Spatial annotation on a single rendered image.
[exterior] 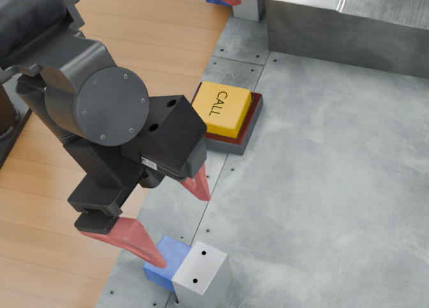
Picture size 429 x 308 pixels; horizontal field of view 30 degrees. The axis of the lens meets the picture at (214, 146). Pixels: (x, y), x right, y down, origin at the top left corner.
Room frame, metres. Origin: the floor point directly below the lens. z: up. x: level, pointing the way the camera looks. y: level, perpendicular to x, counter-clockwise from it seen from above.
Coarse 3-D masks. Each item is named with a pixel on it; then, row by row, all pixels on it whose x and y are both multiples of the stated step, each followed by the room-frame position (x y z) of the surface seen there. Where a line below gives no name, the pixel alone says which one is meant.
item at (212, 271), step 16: (160, 240) 0.43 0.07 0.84; (176, 240) 0.42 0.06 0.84; (176, 256) 0.40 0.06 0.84; (192, 256) 0.39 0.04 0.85; (208, 256) 0.39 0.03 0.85; (224, 256) 0.39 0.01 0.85; (144, 272) 0.40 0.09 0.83; (160, 272) 0.39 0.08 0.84; (176, 272) 0.38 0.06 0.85; (192, 272) 0.38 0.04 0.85; (208, 272) 0.37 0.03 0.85; (224, 272) 0.38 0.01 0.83; (176, 288) 0.37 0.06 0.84; (192, 288) 0.36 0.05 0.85; (208, 288) 0.36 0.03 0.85; (224, 288) 0.38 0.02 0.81; (192, 304) 0.36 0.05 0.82; (208, 304) 0.35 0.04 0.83
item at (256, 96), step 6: (198, 90) 0.63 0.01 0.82; (252, 96) 0.61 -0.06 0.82; (258, 96) 0.61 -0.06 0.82; (192, 102) 0.62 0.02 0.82; (252, 102) 0.60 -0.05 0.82; (258, 102) 0.60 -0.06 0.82; (252, 108) 0.59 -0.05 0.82; (252, 114) 0.58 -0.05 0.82; (246, 120) 0.58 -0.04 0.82; (246, 126) 0.57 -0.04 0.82; (240, 132) 0.56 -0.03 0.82; (210, 138) 0.56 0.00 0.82; (216, 138) 0.56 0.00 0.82; (222, 138) 0.56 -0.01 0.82; (228, 138) 0.55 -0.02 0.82; (240, 138) 0.55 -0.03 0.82; (240, 144) 0.54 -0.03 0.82
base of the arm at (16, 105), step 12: (12, 84) 0.71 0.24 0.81; (0, 96) 0.64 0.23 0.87; (12, 96) 0.69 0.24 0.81; (0, 108) 0.64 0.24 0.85; (12, 108) 0.65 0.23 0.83; (24, 108) 0.67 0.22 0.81; (0, 120) 0.63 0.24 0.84; (12, 120) 0.64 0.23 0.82; (24, 120) 0.65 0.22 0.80; (0, 132) 0.63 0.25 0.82; (12, 132) 0.63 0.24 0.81; (0, 144) 0.62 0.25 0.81; (12, 144) 0.62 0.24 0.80; (0, 156) 0.60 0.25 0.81; (0, 168) 0.59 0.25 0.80
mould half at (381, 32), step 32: (288, 0) 0.68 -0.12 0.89; (320, 0) 0.67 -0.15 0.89; (352, 0) 0.67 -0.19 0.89; (384, 0) 0.66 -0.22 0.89; (416, 0) 0.65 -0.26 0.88; (288, 32) 0.68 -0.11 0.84; (320, 32) 0.66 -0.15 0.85; (352, 32) 0.65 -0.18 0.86; (384, 32) 0.63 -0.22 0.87; (416, 32) 0.61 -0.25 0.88; (352, 64) 0.64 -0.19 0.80; (384, 64) 0.63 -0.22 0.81; (416, 64) 0.61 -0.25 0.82
